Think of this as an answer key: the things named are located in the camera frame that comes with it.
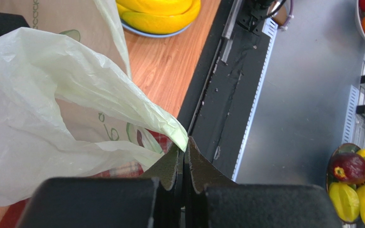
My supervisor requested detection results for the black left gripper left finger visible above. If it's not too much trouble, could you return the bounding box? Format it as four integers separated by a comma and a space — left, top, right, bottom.
140, 143, 181, 191

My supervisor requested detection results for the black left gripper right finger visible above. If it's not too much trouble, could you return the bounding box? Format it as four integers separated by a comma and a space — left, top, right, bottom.
184, 136, 237, 194

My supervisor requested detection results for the pale green plastic bag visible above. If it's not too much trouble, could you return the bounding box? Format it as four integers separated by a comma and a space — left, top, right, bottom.
0, 0, 188, 207

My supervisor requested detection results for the yellow fake banana bunch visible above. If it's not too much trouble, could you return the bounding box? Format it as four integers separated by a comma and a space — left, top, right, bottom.
116, 0, 202, 35

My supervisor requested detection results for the bowl of mixed fruits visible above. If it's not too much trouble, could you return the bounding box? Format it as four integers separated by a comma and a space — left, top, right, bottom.
326, 143, 365, 228

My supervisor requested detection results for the red plaid cloth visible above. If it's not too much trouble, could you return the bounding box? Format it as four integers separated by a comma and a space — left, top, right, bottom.
0, 131, 173, 228

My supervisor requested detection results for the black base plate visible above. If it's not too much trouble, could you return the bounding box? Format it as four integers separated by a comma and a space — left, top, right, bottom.
178, 0, 278, 180

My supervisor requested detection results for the aluminium frame rail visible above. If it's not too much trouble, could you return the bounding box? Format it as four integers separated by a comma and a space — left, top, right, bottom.
232, 0, 365, 186

